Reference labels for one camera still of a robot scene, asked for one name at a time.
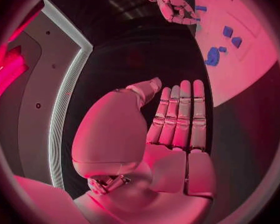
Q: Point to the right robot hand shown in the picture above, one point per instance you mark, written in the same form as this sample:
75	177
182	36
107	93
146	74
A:
177	9

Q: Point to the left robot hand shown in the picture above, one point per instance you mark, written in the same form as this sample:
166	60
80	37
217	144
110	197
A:
135	171

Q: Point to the white task board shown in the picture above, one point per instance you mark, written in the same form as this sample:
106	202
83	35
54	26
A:
242	59

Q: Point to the blue cylinder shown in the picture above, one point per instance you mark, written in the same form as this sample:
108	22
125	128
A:
200	8

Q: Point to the blue block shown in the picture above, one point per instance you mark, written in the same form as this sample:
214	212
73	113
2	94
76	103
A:
237	42
228	31

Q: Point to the blue gear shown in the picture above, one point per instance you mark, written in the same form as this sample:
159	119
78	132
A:
212	57

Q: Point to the blue peg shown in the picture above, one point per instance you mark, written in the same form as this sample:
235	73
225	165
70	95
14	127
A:
222	49

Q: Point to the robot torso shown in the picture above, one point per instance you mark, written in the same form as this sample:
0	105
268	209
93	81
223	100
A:
49	89

